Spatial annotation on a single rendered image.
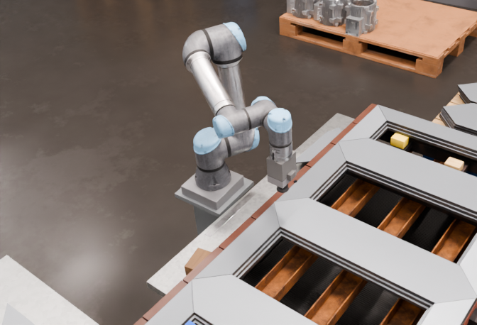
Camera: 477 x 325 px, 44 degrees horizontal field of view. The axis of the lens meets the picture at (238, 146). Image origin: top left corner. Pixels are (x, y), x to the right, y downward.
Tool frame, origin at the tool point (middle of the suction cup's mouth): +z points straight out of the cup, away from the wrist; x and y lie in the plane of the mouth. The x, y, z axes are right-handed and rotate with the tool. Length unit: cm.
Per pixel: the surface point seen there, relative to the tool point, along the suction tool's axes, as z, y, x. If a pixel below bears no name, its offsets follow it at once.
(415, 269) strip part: 10, 0, -50
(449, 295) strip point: 10, -4, -62
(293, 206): 10.0, 3.3, -2.0
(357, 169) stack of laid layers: 12.6, 35.8, -10.0
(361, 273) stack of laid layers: 11.8, -9.1, -36.2
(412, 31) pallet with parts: 86, 284, 74
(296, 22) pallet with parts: 87, 255, 164
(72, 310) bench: -12, -80, 12
